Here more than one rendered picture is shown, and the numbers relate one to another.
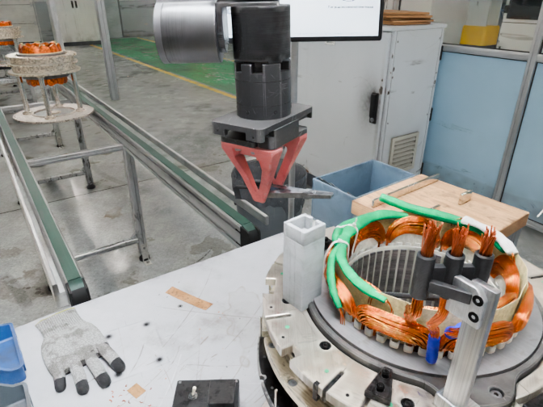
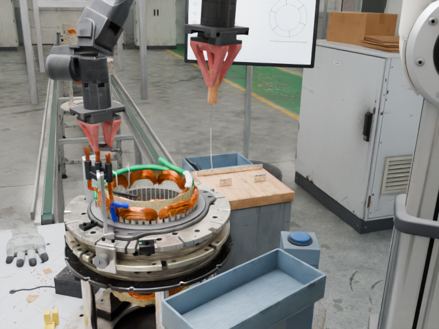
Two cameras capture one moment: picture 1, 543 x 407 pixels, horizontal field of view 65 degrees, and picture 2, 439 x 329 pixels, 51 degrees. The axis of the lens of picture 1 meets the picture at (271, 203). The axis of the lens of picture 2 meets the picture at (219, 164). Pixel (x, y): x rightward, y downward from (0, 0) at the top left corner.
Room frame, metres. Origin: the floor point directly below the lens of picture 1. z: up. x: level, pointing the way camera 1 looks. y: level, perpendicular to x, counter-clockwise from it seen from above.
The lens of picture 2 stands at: (-0.40, -0.51, 1.48)
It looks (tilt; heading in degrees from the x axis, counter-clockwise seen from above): 20 degrees down; 16
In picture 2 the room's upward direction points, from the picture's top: 1 degrees clockwise
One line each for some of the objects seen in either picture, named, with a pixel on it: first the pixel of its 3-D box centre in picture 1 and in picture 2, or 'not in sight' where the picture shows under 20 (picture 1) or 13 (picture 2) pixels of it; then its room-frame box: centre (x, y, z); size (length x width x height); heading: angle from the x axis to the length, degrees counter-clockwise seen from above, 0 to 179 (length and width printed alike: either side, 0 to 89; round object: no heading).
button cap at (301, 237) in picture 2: not in sight; (300, 236); (0.43, -0.44, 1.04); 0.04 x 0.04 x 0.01
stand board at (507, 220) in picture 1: (437, 212); (240, 185); (0.61, -0.27, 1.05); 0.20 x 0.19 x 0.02; 38
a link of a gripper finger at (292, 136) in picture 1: (266, 158); (100, 130); (0.45, 0.01, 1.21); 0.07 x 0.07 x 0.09; 56
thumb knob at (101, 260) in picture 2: not in sight; (101, 261); (0.17, -0.15, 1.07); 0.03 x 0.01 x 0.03; 89
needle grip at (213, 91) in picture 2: not in sight; (213, 85); (0.36, -0.28, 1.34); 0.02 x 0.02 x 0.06
